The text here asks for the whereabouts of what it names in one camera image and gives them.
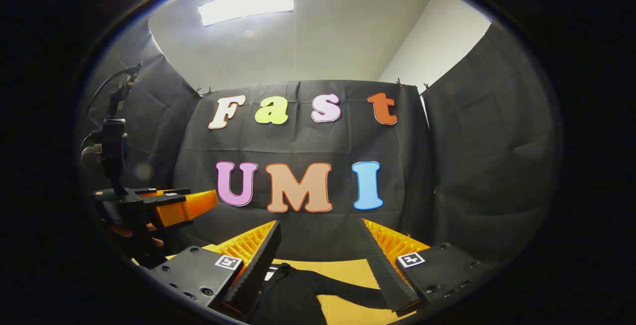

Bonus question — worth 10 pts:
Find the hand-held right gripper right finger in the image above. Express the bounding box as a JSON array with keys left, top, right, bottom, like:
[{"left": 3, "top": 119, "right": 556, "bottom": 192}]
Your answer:
[{"left": 356, "top": 218, "right": 500, "bottom": 316}]

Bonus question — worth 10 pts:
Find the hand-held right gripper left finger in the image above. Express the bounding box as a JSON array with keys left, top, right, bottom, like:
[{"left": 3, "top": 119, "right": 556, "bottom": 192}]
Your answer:
[{"left": 142, "top": 220, "right": 282, "bottom": 322}]

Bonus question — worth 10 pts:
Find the black shirt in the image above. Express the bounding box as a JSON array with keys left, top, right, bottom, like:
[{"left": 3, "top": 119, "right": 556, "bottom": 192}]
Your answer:
[{"left": 248, "top": 263, "right": 391, "bottom": 325}]

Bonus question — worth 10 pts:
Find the black backdrop cloth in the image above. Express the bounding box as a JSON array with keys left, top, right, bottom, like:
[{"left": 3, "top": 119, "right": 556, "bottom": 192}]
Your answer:
[{"left": 79, "top": 19, "right": 562, "bottom": 266}]

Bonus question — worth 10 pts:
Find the ceiling light panel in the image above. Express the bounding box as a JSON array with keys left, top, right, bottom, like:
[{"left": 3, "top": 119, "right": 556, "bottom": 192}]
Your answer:
[{"left": 198, "top": 0, "right": 297, "bottom": 27}]

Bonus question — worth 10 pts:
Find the thin black cable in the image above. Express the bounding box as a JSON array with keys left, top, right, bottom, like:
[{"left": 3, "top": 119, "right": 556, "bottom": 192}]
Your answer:
[{"left": 85, "top": 67, "right": 137, "bottom": 117}]

